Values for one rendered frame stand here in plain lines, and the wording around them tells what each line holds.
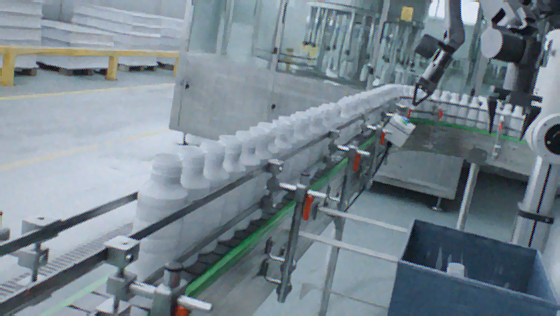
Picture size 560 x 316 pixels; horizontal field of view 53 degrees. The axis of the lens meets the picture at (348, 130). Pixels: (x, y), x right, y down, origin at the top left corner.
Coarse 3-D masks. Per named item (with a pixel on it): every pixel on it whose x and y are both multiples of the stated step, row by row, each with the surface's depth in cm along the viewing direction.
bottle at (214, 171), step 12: (204, 144) 80; (216, 144) 83; (216, 156) 80; (204, 168) 80; (216, 168) 80; (216, 180) 80; (216, 204) 81; (216, 216) 81; (204, 228) 81; (216, 228) 82; (216, 240) 83; (204, 252) 81
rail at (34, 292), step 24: (312, 144) 125; (264, 168) 95; (312, 168) 130; (216, 192) 77; (72, 216) 59; (96, 216) 63; (168, 216) 64; (240, 216) 89; (24, 240) 52; (72, 264) 49; (96, 264) 52; (24, 288) 43; (48, 288) 46; (0, 312) 41; (96, 312) 54
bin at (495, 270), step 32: (384, 224) 135; (416, 224) 138; (384, 256) 115; (416, 256) 139; (448, 256) 138; (480, 256) 136; (512, 256) 134; (320, 288) 140; (416, 288) 109; (448, 288) 107; (480, 288) 106; (512, 288) 135; (544, 288) 117
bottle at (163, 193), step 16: (160, 160) 68; (176, 160) 68; (160, 176) 68; (176, 176) 69; (144, 192) 68; (160, 192) 68; (176, 192) 69; (144, 208) 68; (160, 208) 68; (176, 208) 69; (144, 224) 68; (176, 224) 70; (144, 240) 68; (160, 240) 69; (176, 240) 70; (144, 256) 69; (160, 256) 69; (144, 272) 69
